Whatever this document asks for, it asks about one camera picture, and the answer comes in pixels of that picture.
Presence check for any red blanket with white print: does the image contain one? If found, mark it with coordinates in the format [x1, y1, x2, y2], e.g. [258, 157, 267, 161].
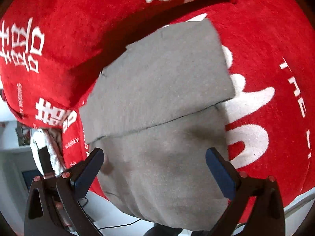
[1, 0, 314, 206]

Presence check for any grey knit garment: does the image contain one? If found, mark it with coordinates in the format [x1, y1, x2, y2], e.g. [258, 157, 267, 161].
[79, 19, 235, 231]

